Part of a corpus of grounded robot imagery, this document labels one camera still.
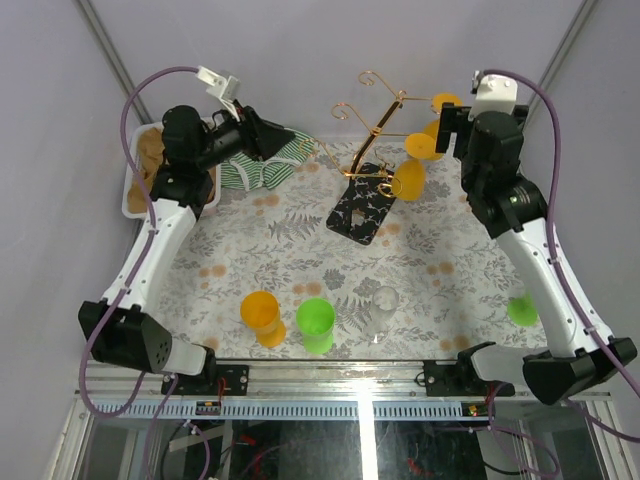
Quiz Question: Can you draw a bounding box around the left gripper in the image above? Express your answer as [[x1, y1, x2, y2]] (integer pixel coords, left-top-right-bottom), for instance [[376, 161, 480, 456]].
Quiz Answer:
[[192, 98, 291, 172]]

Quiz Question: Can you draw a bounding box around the orange wine glass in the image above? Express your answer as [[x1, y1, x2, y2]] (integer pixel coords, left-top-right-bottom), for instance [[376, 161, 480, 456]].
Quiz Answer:
[[391, 133, 435, 201], [419, 93, 464, 162]]

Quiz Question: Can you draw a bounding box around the gold wine glass rack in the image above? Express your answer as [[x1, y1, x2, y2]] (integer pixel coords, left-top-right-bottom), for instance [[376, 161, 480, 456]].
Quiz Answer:
[[307, 70, 432, 246]]

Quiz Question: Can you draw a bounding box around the orange plastic cup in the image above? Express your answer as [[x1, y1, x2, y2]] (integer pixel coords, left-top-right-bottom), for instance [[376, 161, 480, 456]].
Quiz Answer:
[[240, 291, 287, 348]]

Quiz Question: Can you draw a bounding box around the green wine glass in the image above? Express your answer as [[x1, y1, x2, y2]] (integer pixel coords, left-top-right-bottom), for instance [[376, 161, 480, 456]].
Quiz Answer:
[[507, 293, 538, 327]]

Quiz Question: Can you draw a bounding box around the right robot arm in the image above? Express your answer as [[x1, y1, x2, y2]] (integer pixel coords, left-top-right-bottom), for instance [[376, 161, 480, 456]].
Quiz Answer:
[[436, 102, 638, 405]]

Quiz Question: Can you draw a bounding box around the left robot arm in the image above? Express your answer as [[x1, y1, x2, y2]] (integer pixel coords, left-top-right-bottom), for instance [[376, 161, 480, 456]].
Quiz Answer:
[[78, 103, 295, 395]]

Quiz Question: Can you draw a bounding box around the clear glass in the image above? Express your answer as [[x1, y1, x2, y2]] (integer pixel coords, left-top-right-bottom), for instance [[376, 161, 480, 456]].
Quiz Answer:
[[364, 286, 399, 344]]

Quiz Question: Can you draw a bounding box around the green striped cloth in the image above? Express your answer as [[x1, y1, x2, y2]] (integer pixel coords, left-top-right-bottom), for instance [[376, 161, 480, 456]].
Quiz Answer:
[[220, 129, 314, 191]]

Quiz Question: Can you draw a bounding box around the brown cloth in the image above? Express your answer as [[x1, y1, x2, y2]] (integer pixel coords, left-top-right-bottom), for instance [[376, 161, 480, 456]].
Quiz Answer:
[[126, 127, 217, 213]]

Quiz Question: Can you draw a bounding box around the white plastic basket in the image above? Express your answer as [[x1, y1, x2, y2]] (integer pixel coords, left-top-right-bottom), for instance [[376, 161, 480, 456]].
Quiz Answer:
[[121, 117, 222, 220]]

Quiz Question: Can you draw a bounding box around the floral tablecloth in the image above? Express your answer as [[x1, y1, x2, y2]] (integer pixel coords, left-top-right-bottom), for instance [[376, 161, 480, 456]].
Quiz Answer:
[[154, 154, 546, 360]]

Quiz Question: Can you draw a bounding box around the green plastic cup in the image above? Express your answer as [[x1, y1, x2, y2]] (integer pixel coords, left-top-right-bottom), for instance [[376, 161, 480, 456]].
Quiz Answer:
[[296, 298, 336, 355]]

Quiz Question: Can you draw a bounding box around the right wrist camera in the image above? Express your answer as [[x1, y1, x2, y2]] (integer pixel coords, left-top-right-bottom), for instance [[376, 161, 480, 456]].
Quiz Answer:
[[468, 71, 518, 121]]

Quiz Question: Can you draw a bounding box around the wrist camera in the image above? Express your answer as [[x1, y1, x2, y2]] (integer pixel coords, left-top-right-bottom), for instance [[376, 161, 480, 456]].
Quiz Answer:
[[196, 66, 241, 121], [468, 71, 518, 121]]

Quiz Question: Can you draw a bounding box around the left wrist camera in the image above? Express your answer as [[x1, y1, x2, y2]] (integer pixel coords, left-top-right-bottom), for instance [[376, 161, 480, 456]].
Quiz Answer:
[[196, 66, 241, 121]]

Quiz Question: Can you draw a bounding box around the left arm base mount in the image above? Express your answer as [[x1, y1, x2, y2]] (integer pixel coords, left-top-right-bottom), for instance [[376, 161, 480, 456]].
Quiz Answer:
[[172, 364, 250, 397]]

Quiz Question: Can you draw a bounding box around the aluminium rail frame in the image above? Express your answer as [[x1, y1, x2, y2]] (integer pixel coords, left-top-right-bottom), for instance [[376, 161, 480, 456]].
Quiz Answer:
[[86, 359, 613, 401]]

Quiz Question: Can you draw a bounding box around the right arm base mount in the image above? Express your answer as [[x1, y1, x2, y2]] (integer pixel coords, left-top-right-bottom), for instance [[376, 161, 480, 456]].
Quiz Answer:
[[423, 359, 500, 397]]

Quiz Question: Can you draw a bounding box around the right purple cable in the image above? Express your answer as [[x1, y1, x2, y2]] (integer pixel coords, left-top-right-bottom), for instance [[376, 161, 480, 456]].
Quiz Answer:
[[482, 68, 640, 476]]

